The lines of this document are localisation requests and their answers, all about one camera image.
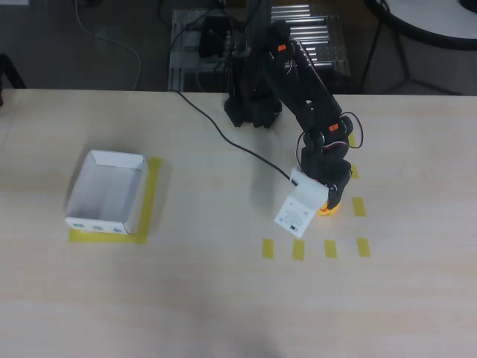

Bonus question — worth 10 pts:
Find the white gripper camera box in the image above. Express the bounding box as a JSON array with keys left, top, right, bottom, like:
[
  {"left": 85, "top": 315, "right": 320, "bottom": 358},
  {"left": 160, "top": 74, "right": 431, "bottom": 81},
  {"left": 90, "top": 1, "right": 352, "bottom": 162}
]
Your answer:
[{"left": 274, "top": 168, "right": 330, "bottom": 239}]

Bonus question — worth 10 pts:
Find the black object beside table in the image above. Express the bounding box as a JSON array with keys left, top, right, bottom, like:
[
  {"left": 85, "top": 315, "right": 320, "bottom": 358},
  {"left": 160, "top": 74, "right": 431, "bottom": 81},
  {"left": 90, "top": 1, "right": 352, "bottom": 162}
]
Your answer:
[{"left": 0, "top": 53, "right": 28, "bottom": 90}]

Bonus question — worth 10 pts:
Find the black table leg frame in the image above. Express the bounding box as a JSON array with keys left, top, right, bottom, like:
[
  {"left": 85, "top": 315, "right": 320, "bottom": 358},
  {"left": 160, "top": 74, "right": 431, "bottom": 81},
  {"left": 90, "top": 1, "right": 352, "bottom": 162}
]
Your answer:
[{"left": 359, "top": 14, "right": 465, "bottom": 97}]

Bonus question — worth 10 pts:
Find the round white table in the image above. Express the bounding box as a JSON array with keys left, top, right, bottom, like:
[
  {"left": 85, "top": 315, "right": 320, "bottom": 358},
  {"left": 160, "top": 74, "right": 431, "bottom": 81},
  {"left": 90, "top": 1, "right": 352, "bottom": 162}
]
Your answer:
[{"left": 363, "top": 0, "right": 477, "bottom": 51}]

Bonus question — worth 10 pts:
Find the white cardboard box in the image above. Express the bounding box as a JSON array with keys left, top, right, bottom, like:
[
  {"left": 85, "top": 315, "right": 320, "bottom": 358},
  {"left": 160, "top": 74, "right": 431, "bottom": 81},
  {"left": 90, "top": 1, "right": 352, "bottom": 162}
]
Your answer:
[{"left": 64, "top": 149, "right": 149, "bottom": 236}]

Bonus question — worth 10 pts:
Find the black camera cable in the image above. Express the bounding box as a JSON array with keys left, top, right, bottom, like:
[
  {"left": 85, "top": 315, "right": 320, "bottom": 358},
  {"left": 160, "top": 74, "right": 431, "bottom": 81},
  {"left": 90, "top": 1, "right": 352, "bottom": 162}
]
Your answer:
[{"left": 174, "top": 90, "right": 296, "bottom": 180}]

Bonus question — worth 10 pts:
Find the white floor cable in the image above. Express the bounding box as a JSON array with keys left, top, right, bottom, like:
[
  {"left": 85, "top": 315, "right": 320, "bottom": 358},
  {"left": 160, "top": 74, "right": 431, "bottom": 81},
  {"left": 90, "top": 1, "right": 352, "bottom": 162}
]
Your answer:
[{"left": 73, "top": 0, "right": 143, "bottom": 92}]

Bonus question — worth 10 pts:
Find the yellow rubber duck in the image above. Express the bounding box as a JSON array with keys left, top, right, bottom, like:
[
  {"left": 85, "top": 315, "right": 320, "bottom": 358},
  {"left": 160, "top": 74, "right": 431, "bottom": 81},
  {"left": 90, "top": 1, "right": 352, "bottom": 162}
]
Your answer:
[{"left": 316, "top": 200, "right": 343, "bottom": 218}]

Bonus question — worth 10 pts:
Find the black device on frame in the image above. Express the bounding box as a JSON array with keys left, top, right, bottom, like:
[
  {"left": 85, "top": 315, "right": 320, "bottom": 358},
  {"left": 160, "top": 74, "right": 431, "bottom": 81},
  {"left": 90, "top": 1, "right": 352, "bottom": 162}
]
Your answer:
[{"left": 199, "top": 15, "right": 229, "bottom": 60}]

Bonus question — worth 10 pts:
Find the aluminium roller frame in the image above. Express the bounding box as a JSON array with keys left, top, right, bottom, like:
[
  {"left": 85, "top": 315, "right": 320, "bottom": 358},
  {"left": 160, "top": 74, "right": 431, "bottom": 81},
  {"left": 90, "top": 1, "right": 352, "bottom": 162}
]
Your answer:
[{"left": 168, "top": 4, "right": 352, "bottom": 94}]

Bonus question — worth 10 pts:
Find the long yellow tape strip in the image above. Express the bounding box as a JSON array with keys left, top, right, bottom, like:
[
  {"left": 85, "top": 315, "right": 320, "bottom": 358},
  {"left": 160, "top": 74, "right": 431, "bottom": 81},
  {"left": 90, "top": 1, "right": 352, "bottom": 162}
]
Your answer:
[
  {"left": 136, "top": 156, "right": 164, "bottom": 246},
  {"left": 68, "top": 227, "right": 149, "bottom": 246}
]

